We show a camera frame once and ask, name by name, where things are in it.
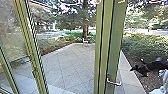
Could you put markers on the white garden statue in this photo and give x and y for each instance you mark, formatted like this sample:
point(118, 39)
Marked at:
point(164, 83)

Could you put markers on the tree trunk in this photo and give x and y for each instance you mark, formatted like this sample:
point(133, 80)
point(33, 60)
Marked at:
point(85, 23)

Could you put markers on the green framed glass door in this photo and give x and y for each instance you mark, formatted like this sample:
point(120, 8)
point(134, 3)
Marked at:
point(111, 40)

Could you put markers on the green window frame wall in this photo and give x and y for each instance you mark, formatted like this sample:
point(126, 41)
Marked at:
point(30, 50)

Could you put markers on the white garden bench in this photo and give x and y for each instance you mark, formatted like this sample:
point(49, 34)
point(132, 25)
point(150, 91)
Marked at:
point(86, 40)

